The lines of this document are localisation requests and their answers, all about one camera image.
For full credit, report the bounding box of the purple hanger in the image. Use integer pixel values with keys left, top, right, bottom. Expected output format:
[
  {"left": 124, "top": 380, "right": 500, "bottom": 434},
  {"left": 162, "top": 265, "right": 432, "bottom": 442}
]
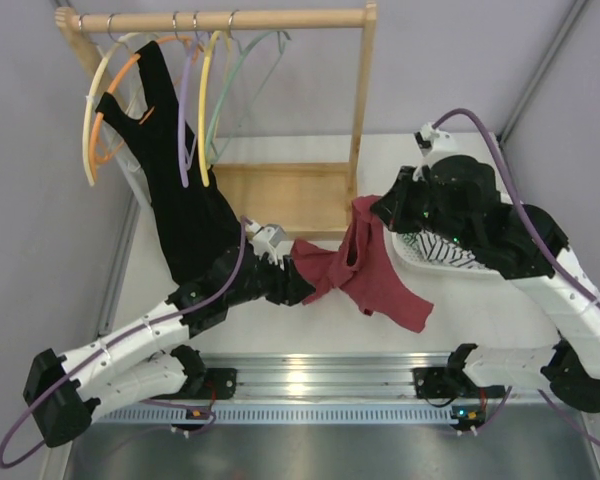
[{"left": 177, "top": 36, "right": 202, "bottom": 188}]

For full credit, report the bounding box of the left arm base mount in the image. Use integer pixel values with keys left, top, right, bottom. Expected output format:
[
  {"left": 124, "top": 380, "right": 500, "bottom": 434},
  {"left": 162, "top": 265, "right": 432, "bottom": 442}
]
[{"left": 144, "top": 367, "right": 239, "bottom": 434}]

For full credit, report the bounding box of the red tank top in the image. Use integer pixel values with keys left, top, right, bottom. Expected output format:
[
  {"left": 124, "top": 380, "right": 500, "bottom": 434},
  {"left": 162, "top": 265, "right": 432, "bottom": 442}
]
[{"left": 291, "top": 195, "right": 434, "bottom": 333}]

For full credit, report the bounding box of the yellow hanger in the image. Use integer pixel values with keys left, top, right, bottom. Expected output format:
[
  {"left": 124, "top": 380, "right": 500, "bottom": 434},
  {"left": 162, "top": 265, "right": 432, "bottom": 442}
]
[{"left": 197, "top": 30, "right": 231, "bottom": 187}]

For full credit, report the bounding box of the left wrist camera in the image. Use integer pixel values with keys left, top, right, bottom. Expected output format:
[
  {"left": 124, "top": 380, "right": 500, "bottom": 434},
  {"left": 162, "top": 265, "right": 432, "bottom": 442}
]
[{"left": 246, "top": 221, "right": 288, "bottom": 265}]

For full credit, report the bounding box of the black white striped garment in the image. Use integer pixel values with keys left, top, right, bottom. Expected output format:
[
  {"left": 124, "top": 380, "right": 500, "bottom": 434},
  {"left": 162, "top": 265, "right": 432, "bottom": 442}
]
[{"left": 417, "top": 231, "right": 485, "bottom": 269}]

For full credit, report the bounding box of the green hanger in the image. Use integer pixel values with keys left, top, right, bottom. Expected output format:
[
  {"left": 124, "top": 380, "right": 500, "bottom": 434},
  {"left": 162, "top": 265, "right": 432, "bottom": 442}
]
[{"left": 204, "top": 30, "right": 291, "bottom": 166}]

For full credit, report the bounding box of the white perforated plastic basket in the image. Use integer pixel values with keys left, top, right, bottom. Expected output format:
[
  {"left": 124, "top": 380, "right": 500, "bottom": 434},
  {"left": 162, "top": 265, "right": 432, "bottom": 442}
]
[{"left": 391, "top": 229, "right": 506, "bottom": 282}]

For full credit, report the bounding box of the orange hanger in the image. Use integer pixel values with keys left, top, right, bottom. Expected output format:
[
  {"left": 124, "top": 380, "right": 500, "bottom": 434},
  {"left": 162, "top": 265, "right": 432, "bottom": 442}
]
[{"left": 89, "top": 34, "right": 201, "bottom": 167}]

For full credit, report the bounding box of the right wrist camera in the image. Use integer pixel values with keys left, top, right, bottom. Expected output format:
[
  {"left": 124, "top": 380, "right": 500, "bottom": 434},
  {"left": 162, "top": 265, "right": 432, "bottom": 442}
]
[{"left": 414, "top": 123, "right": 458, "bottom": 155}]

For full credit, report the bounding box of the cream hanger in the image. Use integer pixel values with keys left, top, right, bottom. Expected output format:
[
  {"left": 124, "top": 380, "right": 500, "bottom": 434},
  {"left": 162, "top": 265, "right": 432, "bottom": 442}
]
[{"left": 82, "top": 32, "right": 141, "bottom": 187}]

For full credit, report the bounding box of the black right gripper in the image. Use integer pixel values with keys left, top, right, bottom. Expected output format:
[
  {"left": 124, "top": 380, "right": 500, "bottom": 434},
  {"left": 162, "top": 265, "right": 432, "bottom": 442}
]
[{"left": 370, "top": 166, "right": 473, "bottom": 252}]

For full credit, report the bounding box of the wooden clothes rack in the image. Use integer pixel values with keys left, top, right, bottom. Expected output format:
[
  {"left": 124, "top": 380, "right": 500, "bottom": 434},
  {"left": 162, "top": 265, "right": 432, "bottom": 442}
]
[{"left": 55, "top": 1, "right": 377, "bottom": 240}]

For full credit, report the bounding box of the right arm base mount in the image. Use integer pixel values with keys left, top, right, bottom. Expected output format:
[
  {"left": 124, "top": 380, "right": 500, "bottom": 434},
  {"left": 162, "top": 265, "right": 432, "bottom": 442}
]
[{"left": 412, "top": 366, "right": 510, "bottom": 436}]

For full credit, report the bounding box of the green white garment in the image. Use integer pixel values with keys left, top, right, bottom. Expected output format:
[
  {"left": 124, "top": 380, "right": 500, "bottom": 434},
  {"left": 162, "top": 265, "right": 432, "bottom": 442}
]
[{"left": 397, "top": 234, "right": 420, "bottom": 255}]

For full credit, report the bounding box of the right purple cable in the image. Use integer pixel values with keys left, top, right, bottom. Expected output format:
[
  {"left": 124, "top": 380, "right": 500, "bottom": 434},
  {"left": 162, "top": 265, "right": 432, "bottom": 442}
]
[{"left": 432, "top": 108, "right": 600, "bottom": 456}]

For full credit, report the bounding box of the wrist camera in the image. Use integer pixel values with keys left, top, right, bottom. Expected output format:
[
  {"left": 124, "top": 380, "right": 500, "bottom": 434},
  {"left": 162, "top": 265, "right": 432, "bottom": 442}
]
[
  {"left": 246, "top": 221, "right": 288, "bottom": 265},
  {"left": 414, "top": 123, "right": 458, "bottom": 155}
]

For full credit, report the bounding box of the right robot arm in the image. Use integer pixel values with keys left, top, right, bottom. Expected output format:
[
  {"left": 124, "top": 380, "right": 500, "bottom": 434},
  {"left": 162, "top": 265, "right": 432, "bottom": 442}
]
[{"left": 370, "top": 155, "right": 600, "bottom": 413}]

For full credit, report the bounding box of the slotted cable duct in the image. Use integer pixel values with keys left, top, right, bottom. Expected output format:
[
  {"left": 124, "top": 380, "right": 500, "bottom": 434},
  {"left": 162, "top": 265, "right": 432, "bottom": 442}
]
[{"left": 99, "top": 404, "right": 484, "bottom": 425}]

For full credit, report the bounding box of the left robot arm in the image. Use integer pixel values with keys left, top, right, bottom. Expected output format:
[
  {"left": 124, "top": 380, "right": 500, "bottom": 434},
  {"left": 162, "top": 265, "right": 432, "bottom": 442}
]
[{"left": 23, "top": 247, "right": 315, "bottom": 447}]

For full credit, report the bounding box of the aluminium mounting rail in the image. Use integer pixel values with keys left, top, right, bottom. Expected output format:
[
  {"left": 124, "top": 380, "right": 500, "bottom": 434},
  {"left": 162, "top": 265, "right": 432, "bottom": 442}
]
[{"left": 129, "top": 352, "right": 600, "bottom": 404}]

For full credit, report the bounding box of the black tank top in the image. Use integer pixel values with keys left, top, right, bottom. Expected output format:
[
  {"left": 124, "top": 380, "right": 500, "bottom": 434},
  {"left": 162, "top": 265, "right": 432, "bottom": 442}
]
[{"left": 94, "top": 41, "right": 246, "bottom": 281}]

